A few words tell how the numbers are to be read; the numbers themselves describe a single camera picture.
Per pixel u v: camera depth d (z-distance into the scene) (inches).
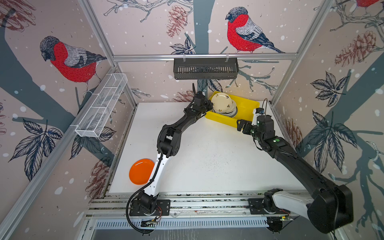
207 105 35.3
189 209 29.3
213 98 40.9
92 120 28.3
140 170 34.0
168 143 25.4
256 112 28.1
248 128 28.7
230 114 42.3
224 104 41.5
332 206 15.0
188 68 42.0
